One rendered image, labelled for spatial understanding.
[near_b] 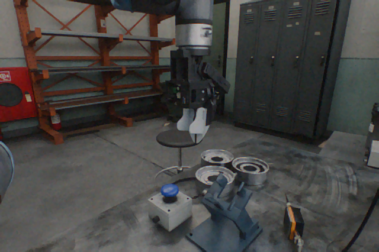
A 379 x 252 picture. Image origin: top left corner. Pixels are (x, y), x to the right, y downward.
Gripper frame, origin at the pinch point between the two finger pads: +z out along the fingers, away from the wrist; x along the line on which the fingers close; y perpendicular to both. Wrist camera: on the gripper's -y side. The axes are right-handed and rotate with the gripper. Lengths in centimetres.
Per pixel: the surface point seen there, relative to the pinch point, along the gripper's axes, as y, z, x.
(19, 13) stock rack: -54, -71, -347
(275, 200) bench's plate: -11.3, 16.1, 15.9
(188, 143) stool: -61, 35, -58
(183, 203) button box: 9.6, 11.6, 4.1
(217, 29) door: -333, -67, -234
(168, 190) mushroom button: 11.5, 8.7, 1.4
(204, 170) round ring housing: -6.9, 12.9, -3.2
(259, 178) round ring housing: -14.4, 13.5, 10.0
